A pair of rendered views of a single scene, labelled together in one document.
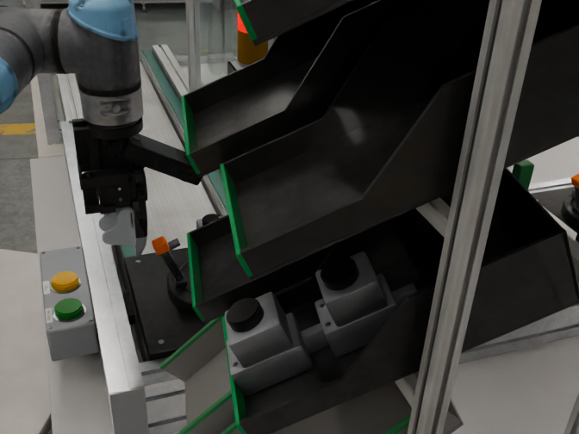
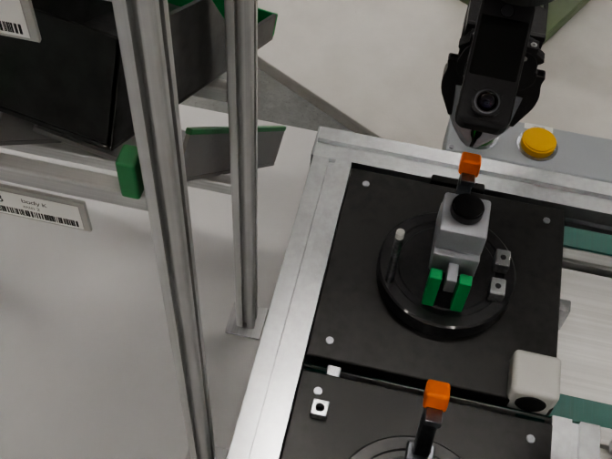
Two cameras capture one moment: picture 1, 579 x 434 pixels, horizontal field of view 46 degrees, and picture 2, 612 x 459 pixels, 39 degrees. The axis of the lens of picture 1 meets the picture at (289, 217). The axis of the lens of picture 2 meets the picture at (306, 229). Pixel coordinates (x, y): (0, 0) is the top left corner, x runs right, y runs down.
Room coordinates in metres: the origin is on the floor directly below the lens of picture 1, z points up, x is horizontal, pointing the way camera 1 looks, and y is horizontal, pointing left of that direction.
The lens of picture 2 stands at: (0.96, -0.38, 1.72)
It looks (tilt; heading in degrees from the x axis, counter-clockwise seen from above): 55 degrees down; 120
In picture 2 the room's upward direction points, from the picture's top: 5 degrees clockwise
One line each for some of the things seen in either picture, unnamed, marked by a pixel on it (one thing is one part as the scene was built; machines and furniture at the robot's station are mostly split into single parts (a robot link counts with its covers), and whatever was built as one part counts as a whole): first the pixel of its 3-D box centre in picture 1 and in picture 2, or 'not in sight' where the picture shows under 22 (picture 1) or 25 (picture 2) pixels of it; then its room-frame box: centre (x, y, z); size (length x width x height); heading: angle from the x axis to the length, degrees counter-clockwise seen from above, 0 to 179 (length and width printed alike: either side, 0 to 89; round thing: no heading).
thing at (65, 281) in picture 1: (65, 283); (537, 144); (0.85, 0.34, 0.96); 0.04 x 0.04 x 0.02
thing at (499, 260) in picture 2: not in sight; (501, 260); (0.89, 0.14, 1.00); 0.02 x 0.01 x 0.02; 111
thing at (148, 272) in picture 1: (213, 292); (442, 281); (0.85, 0.11, 0.96); 0.24 x 0.24 x 0.02; 21
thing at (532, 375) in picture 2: not in sight; (532, 382); (0.98, 0.06, 0.97); 0.05 x 0.05 x 0.04; 21
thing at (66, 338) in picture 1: (67, 299); (530, 161); (0.85, 0.34, 0.93); 0.21 x 0.07 x 0.06; 21
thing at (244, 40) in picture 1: (252, 45); not in sight; (1.07, 0.07, 1.28); 0.05 x 0.05 x 0.05
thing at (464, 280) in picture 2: not in sight; (461, 293); (0.88, 0.08, 1.01); 0.01 x 0.01 x 0.05; 21
